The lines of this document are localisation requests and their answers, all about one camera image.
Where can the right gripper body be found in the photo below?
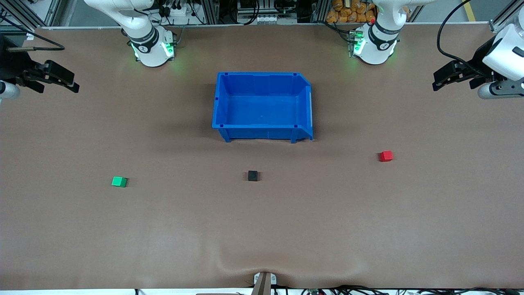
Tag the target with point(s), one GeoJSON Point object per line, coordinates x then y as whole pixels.
{"type": "Point", "coordinates": [12, 65]}

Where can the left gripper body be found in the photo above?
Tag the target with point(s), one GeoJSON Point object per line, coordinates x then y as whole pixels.
{"type": "Point", "coordinates": [479, 61]}

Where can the small red cube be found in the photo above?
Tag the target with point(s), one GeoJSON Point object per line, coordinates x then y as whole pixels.
{"type": "Point", "coordinates": [386, 156]}

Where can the small green cube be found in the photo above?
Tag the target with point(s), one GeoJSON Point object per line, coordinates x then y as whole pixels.
{"type": "Point", "coordinates": [119, 181]}

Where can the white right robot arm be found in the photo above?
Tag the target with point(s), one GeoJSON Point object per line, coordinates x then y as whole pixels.
{"type": "Point", "coordinates": [147, 45]}

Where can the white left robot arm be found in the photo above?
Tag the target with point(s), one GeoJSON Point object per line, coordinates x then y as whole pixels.
{"type": "Point", "coordinates": [376, 45]}

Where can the small black cube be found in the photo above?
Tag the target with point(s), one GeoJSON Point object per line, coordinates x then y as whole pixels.
{"type": "Point", "coordinates": [253, 176]}

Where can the orange packaged items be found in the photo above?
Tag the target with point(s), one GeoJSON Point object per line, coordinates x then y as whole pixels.
{"type": "Point", "coordinates": [339, 14]}

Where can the white power strip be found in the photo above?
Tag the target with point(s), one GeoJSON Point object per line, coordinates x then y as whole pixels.
{"type": "Point", "coordinates": [180, 11]}

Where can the white terminal strip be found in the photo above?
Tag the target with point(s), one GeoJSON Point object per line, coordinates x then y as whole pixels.
{"type": "Point", "coordinates": [266, 19]}

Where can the blue plastic storage bin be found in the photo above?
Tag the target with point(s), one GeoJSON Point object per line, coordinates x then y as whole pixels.
{"type": "Point", "coordinates": [262, 110]}

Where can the metal table clamp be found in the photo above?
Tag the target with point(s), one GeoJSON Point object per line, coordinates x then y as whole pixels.
{"type": "Point", "coordinates": [264, 284]}

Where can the aluminium frame post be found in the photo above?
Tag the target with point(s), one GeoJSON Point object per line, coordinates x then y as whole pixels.
{"type": "Point", "coordinates": [319, 10]}
{"type": "Point", "coordinates": [209, 11]}

